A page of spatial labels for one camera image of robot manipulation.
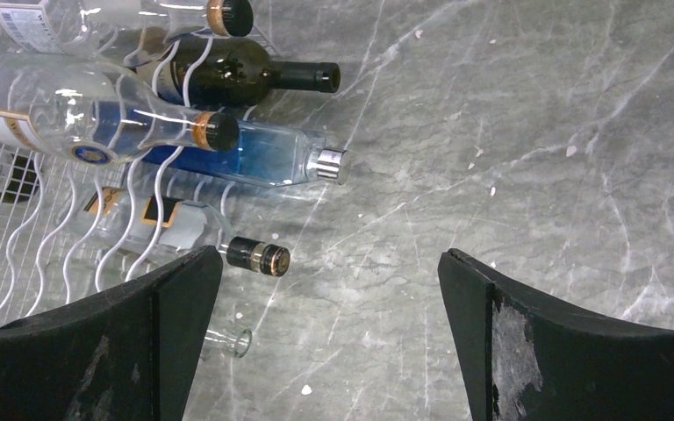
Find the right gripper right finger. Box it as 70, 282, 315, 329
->
438, 249, 674, 420

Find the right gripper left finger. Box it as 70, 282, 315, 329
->
0, 246, 223, 420

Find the clear bottle blue emblem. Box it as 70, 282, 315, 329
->
0, 52, 239, 166

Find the clear bottle cork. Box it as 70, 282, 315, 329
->
0, 1, 254, 60

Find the small clear glass bottle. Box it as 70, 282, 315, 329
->
200, 325, 253, 360

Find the clear bottle black gold cap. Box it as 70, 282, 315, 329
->
58, 185, 290, 277

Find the dark green wine bottle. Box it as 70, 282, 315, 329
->
133, 35, 342, 109

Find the white wire wine rack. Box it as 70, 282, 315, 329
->
0, 34, 280, 332

